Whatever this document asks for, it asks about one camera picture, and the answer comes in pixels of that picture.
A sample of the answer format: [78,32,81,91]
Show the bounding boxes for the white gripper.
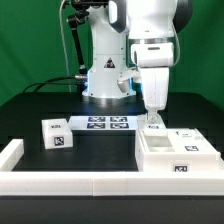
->
[131,43,174,124]

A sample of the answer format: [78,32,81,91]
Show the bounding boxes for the white cabinet door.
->
[137,114,166,134]
[167,129,215,154]

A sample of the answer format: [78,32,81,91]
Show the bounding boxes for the white cabinet body box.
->
[135,129,222,172]

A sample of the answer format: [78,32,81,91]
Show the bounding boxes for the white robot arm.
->
[83,0,193,125]

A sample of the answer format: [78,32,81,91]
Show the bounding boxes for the white cabinet top block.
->
[41,118,73,149]

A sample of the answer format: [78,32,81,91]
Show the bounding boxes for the white U-shaped fence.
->
[0,139,224,196]

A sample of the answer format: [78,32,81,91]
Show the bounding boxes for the white marker base plate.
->
[68,116,137,131]

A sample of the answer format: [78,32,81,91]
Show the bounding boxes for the black cables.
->
[22,75,88,94]

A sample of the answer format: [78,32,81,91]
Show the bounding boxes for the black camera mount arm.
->
[67,0,109,75]

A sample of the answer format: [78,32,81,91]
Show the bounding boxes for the grey cable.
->
[58,0,73,94]

